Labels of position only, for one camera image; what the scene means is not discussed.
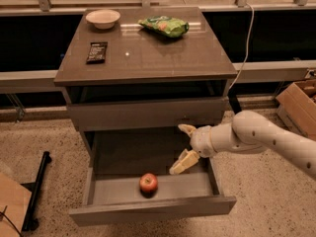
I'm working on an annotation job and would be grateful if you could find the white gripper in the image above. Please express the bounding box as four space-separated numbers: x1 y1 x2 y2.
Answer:
169 124 216 175

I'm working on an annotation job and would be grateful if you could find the red apple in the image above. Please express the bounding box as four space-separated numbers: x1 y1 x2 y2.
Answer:
139 173 158 194

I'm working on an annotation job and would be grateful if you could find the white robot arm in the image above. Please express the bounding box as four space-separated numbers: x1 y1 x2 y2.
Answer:
169 111 316 179

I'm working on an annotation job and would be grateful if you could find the open grey middle drawer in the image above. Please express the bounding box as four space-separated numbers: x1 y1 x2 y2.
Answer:
69 127 236 226

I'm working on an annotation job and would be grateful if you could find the grey drawer cabinet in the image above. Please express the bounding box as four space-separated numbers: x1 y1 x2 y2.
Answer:
54 7 236 154

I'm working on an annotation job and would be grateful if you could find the closed grey top drawer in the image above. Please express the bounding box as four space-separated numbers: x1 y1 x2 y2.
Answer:
67 98 228 131

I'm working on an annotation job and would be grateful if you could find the cardboard box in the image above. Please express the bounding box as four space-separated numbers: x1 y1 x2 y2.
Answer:
276 79 316 140

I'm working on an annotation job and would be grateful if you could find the green chip bag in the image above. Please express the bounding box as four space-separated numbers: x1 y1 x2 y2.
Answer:
138 16 190 38

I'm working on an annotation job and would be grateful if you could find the black snack bar wrapper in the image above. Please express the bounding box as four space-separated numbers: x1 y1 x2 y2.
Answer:
86 41 108 64

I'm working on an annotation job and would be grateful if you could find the white bowl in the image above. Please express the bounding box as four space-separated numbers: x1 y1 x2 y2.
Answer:
86 9 120 30

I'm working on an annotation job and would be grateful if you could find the black metal stand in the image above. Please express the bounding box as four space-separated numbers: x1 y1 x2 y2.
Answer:
22 151 51 231

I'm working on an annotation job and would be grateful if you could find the black cable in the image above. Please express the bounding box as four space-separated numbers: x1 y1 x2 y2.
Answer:
0 204 24 237

